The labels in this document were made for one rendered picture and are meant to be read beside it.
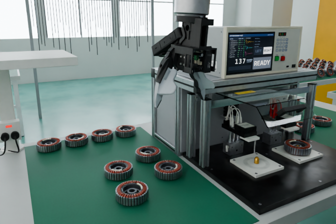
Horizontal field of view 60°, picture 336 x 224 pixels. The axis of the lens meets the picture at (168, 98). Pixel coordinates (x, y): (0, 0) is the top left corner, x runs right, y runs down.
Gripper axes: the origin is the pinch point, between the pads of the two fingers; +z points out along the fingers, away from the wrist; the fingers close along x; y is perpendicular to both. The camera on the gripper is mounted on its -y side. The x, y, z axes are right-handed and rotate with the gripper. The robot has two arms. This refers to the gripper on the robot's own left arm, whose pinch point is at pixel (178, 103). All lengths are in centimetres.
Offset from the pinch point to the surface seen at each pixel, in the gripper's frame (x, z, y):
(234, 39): 49, -13, -26
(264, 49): 66, -9, -23
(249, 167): 48, 36, -10
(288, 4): 422, -53, -231
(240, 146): 57, 34, -22
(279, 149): 73, 35, -12
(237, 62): 52, -4, -25
